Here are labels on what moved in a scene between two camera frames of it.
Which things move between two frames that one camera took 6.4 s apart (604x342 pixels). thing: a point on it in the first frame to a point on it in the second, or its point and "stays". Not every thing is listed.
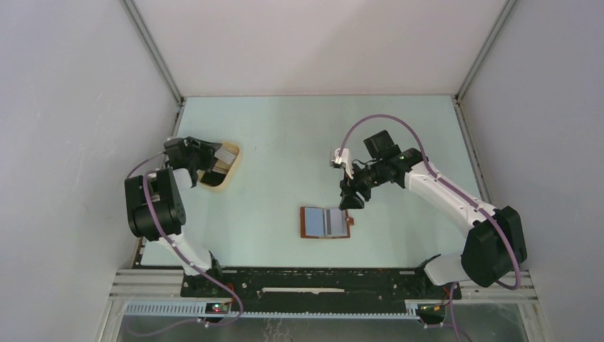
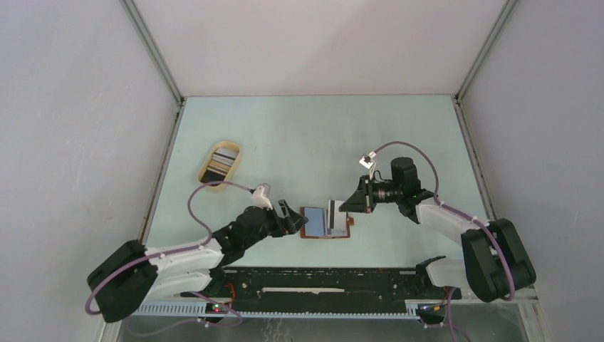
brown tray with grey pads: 323,222 stays
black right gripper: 348,187 to 362,201
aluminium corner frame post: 456,99 stays
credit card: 225,156 to 337,220
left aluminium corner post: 149,43 stays
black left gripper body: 201,157 to 271,226
